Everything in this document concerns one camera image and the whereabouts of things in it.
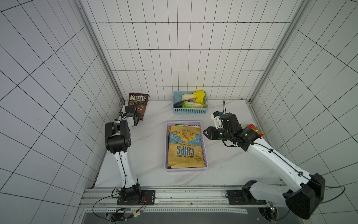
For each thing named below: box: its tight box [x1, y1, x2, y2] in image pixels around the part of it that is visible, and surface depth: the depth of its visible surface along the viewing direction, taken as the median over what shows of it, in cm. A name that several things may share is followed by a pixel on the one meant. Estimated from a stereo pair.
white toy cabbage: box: [181, 93, 195, 101], surface depth 117 cm
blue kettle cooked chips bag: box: [167, 125, 206, 169], surface depth 85 cm
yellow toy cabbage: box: [193, 90, 206, 108], surface depth 113 cm
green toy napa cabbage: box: [182, 100, 204, 109], surface depth 109 cm
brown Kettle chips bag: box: [128, 92, 149, 121], surface depth 120 cm
